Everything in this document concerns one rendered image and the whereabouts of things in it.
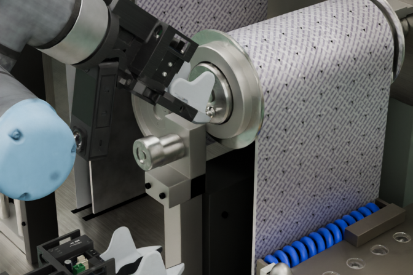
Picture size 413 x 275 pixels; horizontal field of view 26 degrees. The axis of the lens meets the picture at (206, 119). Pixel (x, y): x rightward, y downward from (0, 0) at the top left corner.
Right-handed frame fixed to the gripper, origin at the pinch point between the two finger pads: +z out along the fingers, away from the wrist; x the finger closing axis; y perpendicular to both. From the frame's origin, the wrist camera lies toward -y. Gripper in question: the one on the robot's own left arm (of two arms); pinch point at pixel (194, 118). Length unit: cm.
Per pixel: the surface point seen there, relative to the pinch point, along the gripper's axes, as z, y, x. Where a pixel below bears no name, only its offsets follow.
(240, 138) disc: 5.5, 0.7, -3.0
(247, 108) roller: 1.8, 4.0, -4.8
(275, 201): 14.3, -4.0, -5.4
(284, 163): 12.1, 0.7, -5.4
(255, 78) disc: -0.1, 7.4, -5.2
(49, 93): 32, -10, 68
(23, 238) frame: 13.4, -28.9, 31.8
